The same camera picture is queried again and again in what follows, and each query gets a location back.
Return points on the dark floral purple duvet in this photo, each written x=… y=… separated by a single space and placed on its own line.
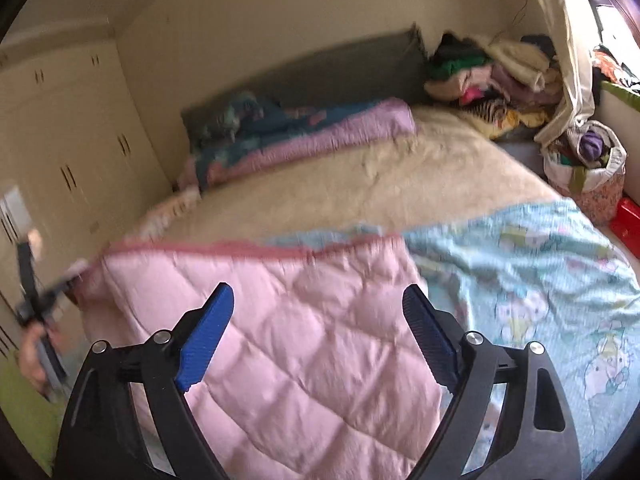
x=251 y=134

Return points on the floral bag of clothes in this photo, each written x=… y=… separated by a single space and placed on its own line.
x=587 y=163

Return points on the light blue cartoon sheet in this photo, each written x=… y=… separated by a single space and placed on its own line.
x=550 y=311

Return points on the pink quilted coat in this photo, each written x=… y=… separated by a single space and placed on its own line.
x=317 y=375

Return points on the pile of mixed clothes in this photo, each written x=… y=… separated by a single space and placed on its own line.
x=498 y=85

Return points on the beige bed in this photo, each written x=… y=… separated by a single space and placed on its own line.
x=443 y=173

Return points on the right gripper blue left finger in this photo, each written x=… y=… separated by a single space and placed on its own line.
x=198 y=333

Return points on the dark grey headboard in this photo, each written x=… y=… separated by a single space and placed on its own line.
x=374 y=68

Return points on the left hand with painted nails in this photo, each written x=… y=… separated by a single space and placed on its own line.
x=28 y=359

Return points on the cream curtain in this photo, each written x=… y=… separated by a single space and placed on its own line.
x=572 y=30

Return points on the red plastic box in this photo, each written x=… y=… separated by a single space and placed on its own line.
x=626 y=225

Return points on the small pink white garment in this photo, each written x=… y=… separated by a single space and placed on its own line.
x=156 y=221

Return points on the cream built-in wardrobe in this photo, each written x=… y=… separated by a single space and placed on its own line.
x=76 y=163

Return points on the window with dark frame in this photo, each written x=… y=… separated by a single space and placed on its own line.
x=610 y=5

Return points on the green window sill cushion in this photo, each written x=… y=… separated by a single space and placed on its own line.
x=630 y=98

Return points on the clothes on window sill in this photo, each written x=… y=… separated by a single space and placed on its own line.
x=608 y=69

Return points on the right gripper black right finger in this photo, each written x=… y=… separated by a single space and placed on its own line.
x=439 y=337

